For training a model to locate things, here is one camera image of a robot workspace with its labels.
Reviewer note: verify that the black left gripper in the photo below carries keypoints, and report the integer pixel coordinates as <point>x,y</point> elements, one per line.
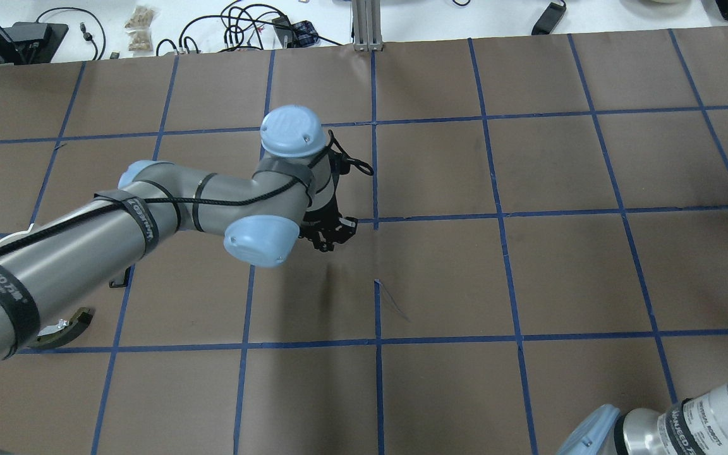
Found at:
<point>322,219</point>

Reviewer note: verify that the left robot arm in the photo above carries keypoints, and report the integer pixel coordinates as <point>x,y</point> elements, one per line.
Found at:
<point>45,269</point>

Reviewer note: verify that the dark brake pad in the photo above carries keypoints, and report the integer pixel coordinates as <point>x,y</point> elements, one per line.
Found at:
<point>121,279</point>

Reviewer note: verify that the olive curved brake shoe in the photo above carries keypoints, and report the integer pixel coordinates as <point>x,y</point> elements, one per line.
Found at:
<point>65,331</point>

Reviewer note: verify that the black power adapter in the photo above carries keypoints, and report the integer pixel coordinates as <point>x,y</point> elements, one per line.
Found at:
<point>550,18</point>

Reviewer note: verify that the aluminium frame post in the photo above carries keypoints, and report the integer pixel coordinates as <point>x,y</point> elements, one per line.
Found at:
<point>366,20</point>

